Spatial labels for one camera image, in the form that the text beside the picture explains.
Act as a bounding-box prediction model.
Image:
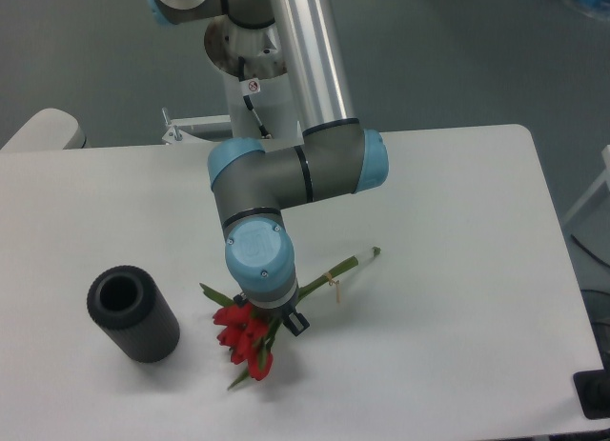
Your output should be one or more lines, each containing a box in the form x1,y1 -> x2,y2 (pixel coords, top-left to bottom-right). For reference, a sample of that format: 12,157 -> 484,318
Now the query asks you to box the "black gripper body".
246,289 -> 298,317

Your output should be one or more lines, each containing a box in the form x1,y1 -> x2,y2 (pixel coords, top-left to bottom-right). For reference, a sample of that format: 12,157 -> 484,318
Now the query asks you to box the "red tulip bouquet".
200,247 -> 381,390

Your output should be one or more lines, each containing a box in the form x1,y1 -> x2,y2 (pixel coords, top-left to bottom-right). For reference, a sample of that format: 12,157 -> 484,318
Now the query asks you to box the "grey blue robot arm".
148,0 -> 389,334

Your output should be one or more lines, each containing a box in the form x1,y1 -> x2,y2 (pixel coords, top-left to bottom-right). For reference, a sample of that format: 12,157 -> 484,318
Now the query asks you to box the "dark grey ribbed vase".
86,265 -> 180,364

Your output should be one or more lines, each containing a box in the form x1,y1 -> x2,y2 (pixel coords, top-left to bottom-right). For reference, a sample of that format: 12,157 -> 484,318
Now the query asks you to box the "white chair left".
1,108 -> 90,153

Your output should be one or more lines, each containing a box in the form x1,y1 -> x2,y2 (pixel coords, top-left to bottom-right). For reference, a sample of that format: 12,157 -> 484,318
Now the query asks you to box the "black device at right edge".
573,370 -> 609,420

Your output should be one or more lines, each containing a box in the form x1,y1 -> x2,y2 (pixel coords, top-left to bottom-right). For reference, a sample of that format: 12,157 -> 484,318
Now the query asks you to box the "white furniture at right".
560,146 -> 609,233

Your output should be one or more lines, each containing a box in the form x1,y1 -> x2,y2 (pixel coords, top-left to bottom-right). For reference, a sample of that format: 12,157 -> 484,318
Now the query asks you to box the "black pedestal cable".
237,55 -> 274,140

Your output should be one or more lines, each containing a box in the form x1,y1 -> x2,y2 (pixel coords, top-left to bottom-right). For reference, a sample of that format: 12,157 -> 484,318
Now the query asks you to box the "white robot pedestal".
162,16 -> 302,148

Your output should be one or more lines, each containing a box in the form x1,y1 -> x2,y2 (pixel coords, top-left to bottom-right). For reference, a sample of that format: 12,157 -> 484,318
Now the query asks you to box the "black floor cable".
571,235 -> 610,266

